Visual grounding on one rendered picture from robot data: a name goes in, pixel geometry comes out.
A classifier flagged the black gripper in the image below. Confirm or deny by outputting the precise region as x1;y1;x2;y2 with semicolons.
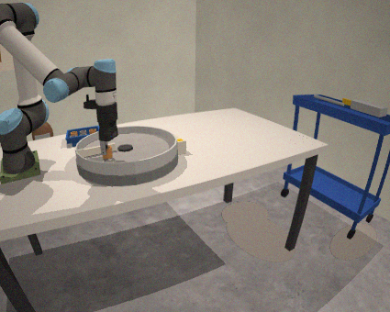
84;90;118;155

